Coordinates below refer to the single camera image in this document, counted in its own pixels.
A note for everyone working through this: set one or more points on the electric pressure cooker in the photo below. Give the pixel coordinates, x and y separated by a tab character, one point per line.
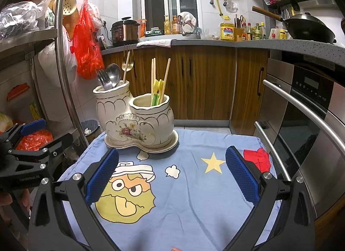
125	33

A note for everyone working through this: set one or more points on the silver spoon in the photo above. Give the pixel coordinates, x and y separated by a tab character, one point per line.
113	74

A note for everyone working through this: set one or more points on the white plastic jug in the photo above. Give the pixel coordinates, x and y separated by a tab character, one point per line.
275	33

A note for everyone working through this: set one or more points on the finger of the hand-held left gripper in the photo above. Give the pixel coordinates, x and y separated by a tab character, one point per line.
59	144
33	126

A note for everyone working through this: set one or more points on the wooden kitchen cabinets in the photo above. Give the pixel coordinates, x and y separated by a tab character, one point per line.
210	83

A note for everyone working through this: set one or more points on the white plastic bag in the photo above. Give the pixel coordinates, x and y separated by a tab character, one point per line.
51	59

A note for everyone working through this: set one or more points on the person's right hand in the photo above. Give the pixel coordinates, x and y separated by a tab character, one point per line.
175	249

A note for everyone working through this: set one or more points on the person's left hand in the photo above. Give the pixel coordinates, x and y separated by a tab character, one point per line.
16	198

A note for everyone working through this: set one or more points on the pale round vegetable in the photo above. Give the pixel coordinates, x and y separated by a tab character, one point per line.
5	121

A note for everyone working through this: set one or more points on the stainless steel shelf rack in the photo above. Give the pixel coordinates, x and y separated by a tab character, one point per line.
62	51

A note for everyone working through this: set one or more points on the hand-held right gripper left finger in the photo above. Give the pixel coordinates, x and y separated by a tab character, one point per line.
103	178

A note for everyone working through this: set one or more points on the wooden knife block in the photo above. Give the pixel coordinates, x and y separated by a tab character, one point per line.
238	33

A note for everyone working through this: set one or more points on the white container red lid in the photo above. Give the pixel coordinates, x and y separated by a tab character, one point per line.
17	89

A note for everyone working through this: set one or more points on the dark trash bin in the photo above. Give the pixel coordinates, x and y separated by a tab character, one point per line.
90	129

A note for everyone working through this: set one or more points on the red plastic bag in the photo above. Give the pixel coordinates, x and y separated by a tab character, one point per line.
86	51

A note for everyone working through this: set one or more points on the yellow liquid bottle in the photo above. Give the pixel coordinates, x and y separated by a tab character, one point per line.
167	25

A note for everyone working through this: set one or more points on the yellow squeeze bottle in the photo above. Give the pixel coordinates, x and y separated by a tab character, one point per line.
282	35

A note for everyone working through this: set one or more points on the clear plastic bag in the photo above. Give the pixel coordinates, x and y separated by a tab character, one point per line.
18	16

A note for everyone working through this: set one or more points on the green box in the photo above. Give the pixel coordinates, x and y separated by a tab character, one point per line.
153	32

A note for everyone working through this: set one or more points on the yellow strainer ladle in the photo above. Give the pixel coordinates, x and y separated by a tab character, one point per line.
67	5

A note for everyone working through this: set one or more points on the cream floral ceramic utensil holder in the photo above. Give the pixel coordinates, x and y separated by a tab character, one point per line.
151	124

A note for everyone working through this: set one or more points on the blue cartoon printed cloth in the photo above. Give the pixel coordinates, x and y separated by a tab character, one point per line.
188	199

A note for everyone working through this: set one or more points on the yellow cooking oil bottle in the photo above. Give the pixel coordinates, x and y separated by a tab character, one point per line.
227	32

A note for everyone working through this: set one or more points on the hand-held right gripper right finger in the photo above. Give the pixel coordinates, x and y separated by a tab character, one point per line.
242	175

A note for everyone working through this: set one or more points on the orange-red produce bag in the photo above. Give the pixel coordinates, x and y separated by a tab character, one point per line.
35	140

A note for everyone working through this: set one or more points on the orange liquid bottle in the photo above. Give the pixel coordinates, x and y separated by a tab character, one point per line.
175	25

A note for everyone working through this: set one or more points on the row of sauce bottles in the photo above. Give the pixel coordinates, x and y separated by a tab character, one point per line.
254	32

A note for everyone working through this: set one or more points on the yellow green training chopstick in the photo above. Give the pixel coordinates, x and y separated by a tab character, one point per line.
161	86
155	85

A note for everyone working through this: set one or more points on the white dish cloth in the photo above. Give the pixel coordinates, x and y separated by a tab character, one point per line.
155	42

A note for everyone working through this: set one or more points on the white rag on faucet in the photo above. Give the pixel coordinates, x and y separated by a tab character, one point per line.
188	20

